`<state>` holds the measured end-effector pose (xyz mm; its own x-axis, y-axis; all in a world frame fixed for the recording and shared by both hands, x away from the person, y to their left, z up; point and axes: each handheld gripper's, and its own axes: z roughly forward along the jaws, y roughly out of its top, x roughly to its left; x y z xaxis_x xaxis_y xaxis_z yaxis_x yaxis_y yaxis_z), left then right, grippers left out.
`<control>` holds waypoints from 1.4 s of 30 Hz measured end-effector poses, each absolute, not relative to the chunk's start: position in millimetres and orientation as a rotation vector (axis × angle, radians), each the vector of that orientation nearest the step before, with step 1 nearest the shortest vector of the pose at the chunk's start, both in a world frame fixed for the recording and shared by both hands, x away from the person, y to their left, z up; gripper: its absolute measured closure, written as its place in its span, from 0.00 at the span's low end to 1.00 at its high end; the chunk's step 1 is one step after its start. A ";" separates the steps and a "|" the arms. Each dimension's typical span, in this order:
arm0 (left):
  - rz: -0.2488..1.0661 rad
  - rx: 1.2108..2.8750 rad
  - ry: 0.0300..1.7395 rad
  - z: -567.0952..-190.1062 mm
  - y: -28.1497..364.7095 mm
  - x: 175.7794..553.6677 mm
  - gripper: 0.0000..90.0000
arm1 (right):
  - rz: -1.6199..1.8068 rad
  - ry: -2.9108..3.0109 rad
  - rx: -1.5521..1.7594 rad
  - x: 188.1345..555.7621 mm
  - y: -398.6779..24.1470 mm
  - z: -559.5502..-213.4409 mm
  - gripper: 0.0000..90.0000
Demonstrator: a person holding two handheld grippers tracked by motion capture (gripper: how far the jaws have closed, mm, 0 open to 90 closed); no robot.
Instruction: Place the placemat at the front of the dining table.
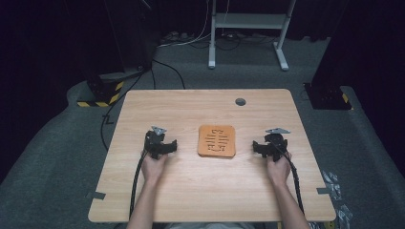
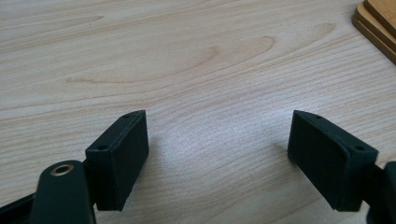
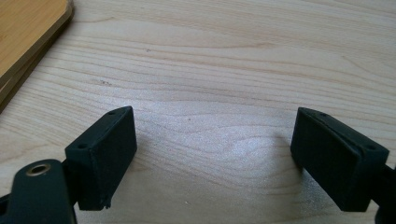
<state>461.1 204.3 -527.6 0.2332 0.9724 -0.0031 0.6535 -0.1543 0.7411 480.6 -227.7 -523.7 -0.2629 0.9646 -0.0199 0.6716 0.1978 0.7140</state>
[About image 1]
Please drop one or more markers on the crumpled clear plastic scrap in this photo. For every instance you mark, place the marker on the crumpled clear plastic scrap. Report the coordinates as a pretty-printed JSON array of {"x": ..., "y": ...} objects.
[
  {"x": 344, "y": 216},
  {"x": 332, "y": 183}
]

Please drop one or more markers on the grey tape strip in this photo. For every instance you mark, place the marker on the grey tape strip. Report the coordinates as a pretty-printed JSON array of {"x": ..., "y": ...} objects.
[
  {"x": 324, "y": 191},
  {"x": 96, "y": 195}
]

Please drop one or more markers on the white metal stand frame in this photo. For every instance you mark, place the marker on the white metal stand frame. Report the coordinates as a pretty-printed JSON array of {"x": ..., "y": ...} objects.
[{"x": 248, "y": 20}]

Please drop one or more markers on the black perforated stand base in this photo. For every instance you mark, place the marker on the black perforated stand base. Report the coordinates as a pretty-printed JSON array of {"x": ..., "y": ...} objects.
[{"x": 328, "y": 97}]

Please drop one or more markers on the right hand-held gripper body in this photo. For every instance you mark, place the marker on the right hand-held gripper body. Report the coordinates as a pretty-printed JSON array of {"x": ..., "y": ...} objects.
[{"x": 276, "y": 144}]

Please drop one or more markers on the grey power strip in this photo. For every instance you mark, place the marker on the grey power strip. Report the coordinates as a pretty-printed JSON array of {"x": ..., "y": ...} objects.
[{"x": 175, "y": 36}]

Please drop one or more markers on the person's right hand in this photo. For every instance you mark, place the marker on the person's right hand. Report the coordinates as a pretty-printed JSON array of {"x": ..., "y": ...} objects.
[{"x": 279, "y": 171}]

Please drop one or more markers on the black stand base striped edge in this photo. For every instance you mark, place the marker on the black stand base striped edge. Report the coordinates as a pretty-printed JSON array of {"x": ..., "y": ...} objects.
[{"x": 102, "y": 92}]

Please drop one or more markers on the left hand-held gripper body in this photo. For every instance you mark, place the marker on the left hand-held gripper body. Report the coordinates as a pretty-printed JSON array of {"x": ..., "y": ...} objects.
[{"x": 154, "y": 143}]

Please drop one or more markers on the person's left hand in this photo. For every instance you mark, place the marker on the person's left hand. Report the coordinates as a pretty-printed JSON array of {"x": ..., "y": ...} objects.
[{"x": 153, "y": 170}]

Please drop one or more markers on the stack of orange coasters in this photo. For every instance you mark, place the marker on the stack of orange coasters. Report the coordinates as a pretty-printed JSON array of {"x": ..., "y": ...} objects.
[{"x": 216, "y": 141}]

